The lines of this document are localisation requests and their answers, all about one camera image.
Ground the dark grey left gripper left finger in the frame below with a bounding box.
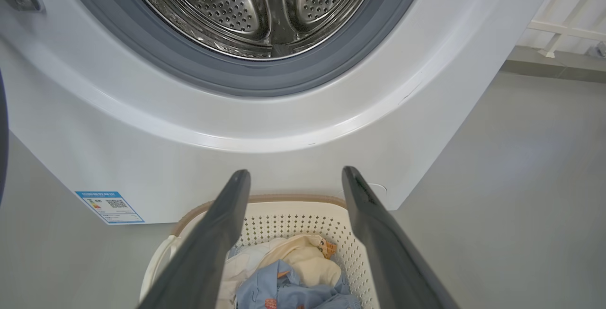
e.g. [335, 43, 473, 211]
[137, 169, 251, 309]

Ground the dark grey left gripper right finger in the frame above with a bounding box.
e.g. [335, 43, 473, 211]
[342, 166, 460, 309]

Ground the white cloth garment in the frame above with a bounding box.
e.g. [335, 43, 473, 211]
[215, 240, 285, 309]

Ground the blue printed garment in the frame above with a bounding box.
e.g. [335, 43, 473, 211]
[235, 259, 363, 309]

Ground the cream garment with orange print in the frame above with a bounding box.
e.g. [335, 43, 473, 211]
[265, 234, 342, 288]

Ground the cream perforated laundry basket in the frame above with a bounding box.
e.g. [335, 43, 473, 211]
[140, 194, 379, 309]

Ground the white front-load washing machine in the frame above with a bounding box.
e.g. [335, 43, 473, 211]
[0, 0, 566, 225]

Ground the grey rubber door gasket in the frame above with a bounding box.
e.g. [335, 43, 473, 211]
[54, 0, 431, 97]

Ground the blue energy label sticker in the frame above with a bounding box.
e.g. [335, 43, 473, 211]
[75, 191, 145, 225]

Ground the stainless steel washer drum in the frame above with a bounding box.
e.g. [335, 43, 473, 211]
[118, 0, 382, 60]

